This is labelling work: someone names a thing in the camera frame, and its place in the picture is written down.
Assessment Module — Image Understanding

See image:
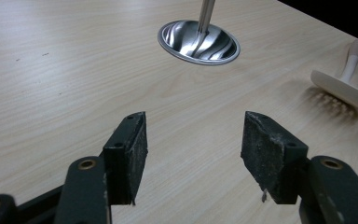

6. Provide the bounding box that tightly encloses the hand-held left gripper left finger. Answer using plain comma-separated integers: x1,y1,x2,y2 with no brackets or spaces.
102,111,149,206

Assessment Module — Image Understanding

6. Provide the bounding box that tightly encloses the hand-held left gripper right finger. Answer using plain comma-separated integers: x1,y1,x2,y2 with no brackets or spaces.
240,110,310,205

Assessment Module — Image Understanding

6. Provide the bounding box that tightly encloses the steel ladle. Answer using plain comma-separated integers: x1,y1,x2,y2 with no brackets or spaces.
157,0,241,66

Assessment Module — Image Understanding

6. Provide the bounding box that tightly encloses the white brush with handle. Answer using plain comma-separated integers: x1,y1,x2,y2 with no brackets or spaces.
305,38,358,123

